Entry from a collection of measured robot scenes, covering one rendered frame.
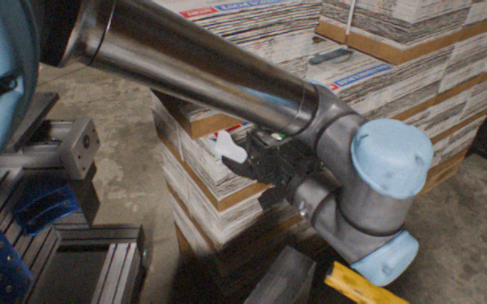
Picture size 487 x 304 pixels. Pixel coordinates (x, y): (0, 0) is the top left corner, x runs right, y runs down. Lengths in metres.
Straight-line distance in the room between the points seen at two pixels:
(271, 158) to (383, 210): 0.19
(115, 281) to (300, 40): 0.92
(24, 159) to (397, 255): 0.75
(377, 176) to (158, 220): 1.36
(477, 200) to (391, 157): 1.70
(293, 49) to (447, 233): 1.30
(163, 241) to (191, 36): 1.30
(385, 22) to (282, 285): 0.77
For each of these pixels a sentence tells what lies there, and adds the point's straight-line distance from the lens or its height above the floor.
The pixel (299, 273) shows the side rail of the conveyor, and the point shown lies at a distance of 0.51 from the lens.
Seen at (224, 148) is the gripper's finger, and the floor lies 0.87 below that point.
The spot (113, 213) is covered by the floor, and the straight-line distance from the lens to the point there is 1.72.
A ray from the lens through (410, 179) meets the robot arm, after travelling 0.36.
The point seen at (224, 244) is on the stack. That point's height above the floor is 0.47.
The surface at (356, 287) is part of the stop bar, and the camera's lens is 0.49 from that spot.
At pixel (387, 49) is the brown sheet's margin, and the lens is 1.04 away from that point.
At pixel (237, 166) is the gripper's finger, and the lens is 0.55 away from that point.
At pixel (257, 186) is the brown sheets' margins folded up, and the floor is 0.63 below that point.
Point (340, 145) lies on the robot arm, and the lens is 0.39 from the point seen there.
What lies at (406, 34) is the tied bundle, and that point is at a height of 0.92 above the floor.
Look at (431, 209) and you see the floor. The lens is 1.87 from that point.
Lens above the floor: 1.23
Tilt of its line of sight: 39 degrees down
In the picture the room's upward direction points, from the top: straight up
